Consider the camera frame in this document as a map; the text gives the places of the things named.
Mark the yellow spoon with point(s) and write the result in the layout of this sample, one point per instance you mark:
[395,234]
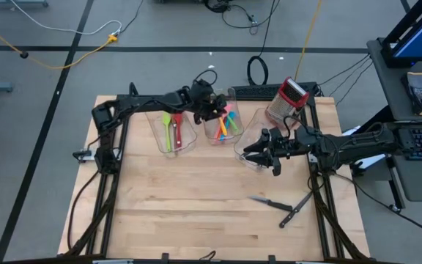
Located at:
[222,128]

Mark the clear plastic bin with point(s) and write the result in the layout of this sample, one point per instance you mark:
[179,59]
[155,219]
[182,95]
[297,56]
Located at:
[154,124]
[251,128]
[238,121]

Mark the small black floor puck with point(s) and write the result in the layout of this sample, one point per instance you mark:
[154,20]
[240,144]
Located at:
[23,55]

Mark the red silicone spoon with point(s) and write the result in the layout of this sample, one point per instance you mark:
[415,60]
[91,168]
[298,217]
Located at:
[178,119]

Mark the lime green silicone spoon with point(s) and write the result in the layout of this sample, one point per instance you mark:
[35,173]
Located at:
[166,121]

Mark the pink silicone spatula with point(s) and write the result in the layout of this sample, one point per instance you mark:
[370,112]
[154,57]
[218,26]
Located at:
[228,109]

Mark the dark blade black knife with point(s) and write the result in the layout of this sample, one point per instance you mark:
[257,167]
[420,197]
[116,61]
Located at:
[295,210]

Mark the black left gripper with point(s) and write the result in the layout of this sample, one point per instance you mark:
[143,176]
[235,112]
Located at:
[203,99]

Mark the black aluminium table frame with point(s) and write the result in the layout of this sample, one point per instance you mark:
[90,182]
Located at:
[133,89]

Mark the green silicone spatula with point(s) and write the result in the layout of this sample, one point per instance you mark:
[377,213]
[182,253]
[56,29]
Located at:
[234,126]

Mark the orange silicone spatula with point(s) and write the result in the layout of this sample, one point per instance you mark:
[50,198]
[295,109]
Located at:
[217,135]

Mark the red steel box grater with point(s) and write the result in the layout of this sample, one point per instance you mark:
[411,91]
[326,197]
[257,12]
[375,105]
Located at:
[288,104]

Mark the blue silicone spatula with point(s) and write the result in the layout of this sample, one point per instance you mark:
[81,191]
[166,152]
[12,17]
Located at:
[232,114]

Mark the grey black work gloves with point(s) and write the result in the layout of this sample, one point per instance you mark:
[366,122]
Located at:
[420,91]

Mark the black floor device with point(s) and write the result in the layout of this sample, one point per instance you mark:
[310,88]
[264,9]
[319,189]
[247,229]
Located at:
[216,4]

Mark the black power strip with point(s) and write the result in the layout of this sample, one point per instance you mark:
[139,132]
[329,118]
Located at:
[255,91]

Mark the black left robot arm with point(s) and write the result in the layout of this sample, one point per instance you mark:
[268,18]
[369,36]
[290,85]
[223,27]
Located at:
[141,100]

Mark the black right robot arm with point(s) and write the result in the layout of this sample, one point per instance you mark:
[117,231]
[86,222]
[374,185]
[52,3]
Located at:
[350,146]

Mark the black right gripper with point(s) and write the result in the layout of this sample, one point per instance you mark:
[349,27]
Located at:
[291,146]

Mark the grey computer cart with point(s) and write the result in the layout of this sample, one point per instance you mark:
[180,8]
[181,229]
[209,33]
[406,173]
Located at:
[398,95]

